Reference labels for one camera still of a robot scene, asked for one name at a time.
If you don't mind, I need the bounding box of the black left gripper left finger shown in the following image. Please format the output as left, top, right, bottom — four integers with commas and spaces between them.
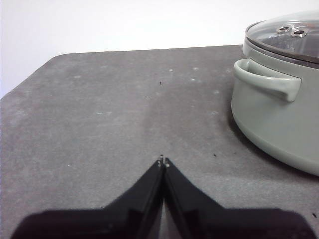
11, 158, 164, 239

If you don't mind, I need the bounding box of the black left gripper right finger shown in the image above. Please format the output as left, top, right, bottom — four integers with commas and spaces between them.
163, 157, 310, 239

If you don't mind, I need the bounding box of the glass lid with green knob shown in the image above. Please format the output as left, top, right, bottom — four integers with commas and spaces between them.
245, 11, 319, 67

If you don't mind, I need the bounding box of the pale green electric steamer pot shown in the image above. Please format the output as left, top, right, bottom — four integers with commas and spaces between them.
230, 37, 319, 176

